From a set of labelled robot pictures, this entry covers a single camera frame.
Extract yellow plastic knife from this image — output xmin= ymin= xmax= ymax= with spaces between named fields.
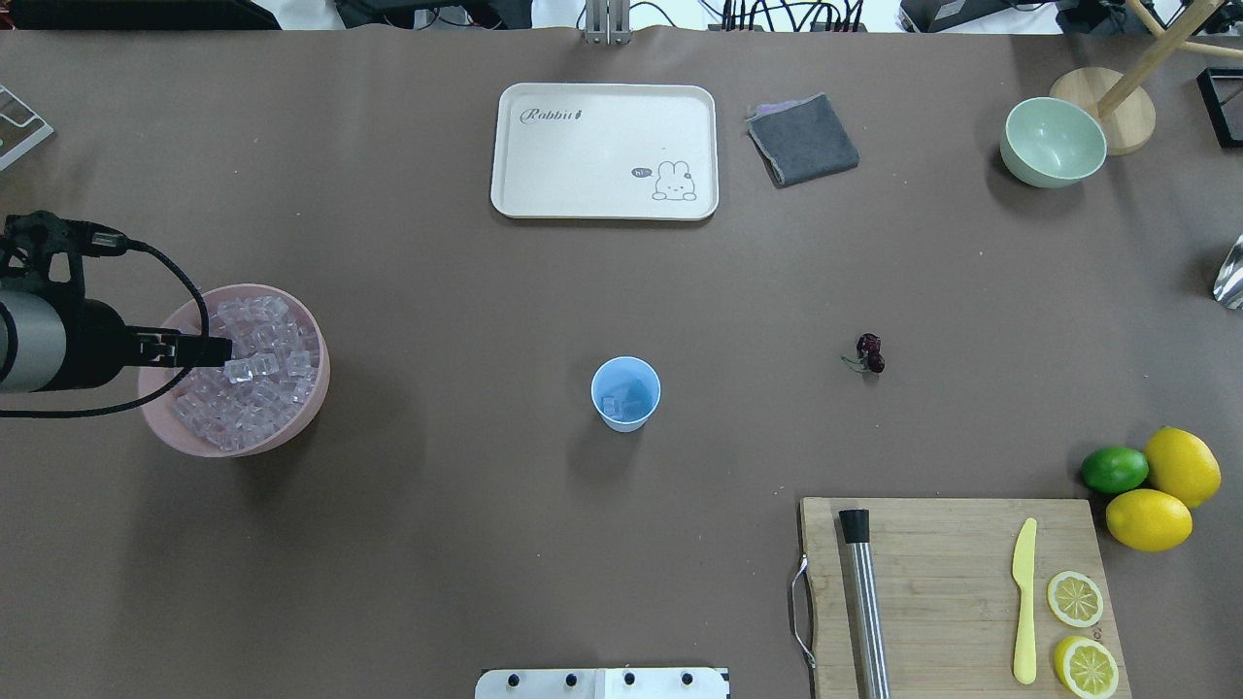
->
xmin=1011 ymin=517 xmax=1038 ymax=685

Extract yellow lemon lower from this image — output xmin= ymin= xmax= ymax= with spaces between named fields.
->
xmin=1105 ymin=488 xmax=1193 ymax=552

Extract bamboo cutting board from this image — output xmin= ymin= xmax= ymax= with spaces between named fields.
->
xmin=799 ymin=498 xmax=1109 ymax=698

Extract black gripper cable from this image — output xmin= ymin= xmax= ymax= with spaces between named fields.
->
xmin=0 ymin=231 xmax=211 ymax=419

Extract yellow lemon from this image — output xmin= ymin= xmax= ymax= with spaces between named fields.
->
xmin=1105 ymin=488 xmax=1193 ymax=552
xmin=1144 ymin=427 xmax=1223 ymax=509

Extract lemon half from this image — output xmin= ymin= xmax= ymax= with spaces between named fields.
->
xmin=1045 ymin=570 xmax=1105 ymax=629
xmin=1053 ymin=636 xmax=1122 ymax=698

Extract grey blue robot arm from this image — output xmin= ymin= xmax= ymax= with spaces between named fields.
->
xmin=1 ymin=290 xmax=232 ymax=393

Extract steel muddler black tip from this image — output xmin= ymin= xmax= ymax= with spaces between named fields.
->
xmin=839 ymin=509 xmax=891 ymax=698

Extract light blue plastic cup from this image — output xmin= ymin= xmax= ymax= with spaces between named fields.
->
xmin=590 ymin=354 xmax=663 ymax=433

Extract pile of clear ice cubes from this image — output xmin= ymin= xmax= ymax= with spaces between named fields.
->
xmin=170 ymin=292 xmax=324 ymax=454

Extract metal camera post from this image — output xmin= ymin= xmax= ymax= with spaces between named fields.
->
xmin=583 ymin=0 xmax=633 ymax=46

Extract black frame object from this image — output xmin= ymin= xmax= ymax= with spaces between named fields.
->
xmin=1195 ymin=67 xmax=1242 ymax=148

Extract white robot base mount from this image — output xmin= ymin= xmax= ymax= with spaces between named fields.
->
xmin=474 ymin=667 xmax=731 ymax=698

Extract lemon half upper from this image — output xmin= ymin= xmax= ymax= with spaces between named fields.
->
xmin=1053 ymin=636 xmax=1122 ymax=698

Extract pink bowl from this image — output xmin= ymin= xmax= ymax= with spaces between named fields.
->
xmin=140 ymin=284 xmax=329 ymax=456

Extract dark red cherries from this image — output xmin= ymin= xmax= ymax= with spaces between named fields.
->
xmin=842 ymin=333 xmax=888 ymax=376

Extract mint green bowl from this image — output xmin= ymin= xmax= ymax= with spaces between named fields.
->
xmin=999 ymin=97 xmax=1108 ymax=187

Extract grey stand at left edge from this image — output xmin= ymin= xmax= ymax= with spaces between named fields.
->
xmin=0 ymin=85 xmax=53 ymax=170

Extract grey folded cloth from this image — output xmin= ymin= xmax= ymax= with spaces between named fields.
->
xmin=746 ymin=93 xmax=860 ymax=187

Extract lemon half lower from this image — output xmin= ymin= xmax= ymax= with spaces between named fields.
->
xmin=1045 ymin=570 xmax=1105 ymax=629

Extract cream rabbit tray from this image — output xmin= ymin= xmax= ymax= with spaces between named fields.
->
xmin=491 ymin=83 xmax=720 ymax=221

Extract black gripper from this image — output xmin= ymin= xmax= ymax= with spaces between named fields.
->
xmin=58 ymin=300 xmax=234 ymax=389

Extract wooden stand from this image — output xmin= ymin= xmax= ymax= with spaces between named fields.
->
xmin=1049 ymin=1 xmax=1241 ymax=155

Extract green lime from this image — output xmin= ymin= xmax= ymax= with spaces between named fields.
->
xmin=1080 ymin=447 xmax=1150 ymax=495

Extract silver metal object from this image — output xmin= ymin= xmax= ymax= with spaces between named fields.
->
xmin=1211 ymin=236 xmax=1243 ymax=311

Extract yellow lemon upper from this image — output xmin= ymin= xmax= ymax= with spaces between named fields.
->
xmin=1144 ymin=427 xmax=1223 ymax=509

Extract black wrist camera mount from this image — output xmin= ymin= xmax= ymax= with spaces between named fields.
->
xmin=1 ymin=211 xmax=131 ymax=300

